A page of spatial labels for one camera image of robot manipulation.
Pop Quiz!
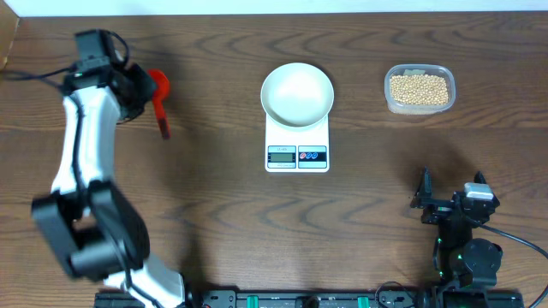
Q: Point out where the red plastic measuring scoop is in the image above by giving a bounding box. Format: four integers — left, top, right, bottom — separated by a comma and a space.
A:
148, 69, 170, 140

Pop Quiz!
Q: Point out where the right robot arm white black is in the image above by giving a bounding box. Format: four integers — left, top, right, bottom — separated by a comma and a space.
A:
410, 169, 503, 307

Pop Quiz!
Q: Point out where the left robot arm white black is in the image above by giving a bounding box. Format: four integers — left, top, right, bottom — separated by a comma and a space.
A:
31, 64, 188, 307

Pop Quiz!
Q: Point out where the white digital kitchen scale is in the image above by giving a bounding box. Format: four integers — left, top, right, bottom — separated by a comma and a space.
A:
265, 116, 331, 173

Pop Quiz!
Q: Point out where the white bowl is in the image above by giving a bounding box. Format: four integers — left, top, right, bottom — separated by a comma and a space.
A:
259, 62, 335, 129

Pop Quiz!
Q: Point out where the clear plastic container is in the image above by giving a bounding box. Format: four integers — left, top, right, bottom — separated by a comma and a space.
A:
384, 64, 456, 116

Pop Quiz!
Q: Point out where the soybeans pile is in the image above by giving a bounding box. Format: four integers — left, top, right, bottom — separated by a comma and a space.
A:
390, 74, 449, 105

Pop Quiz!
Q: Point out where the cardboard box edge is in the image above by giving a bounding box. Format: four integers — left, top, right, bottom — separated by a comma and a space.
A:
0, 0, 20, 70

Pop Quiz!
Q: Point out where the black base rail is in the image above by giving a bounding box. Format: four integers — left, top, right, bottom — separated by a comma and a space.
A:
93, 289, 526, 308

